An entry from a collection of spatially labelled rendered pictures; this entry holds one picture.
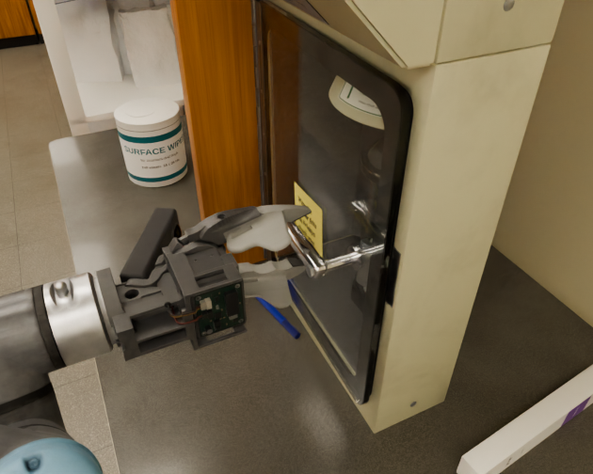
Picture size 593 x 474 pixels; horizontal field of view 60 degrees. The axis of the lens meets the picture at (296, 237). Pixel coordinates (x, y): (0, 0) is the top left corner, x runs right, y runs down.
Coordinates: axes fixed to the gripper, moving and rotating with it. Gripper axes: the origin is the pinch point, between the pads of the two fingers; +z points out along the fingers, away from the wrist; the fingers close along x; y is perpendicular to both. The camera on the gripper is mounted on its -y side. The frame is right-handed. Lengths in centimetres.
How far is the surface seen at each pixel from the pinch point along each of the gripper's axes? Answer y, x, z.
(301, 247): 2.7, 0.8, -0.7
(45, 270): -164, -120, -45
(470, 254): 10.8, 0.7, 14.0
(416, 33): 10.8, 23.5, 3.6
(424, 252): 10.8, 3.1, 8.1
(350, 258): 5.9, 0.4, 3.1
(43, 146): -287, -120, -36
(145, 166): -58, -21, -7
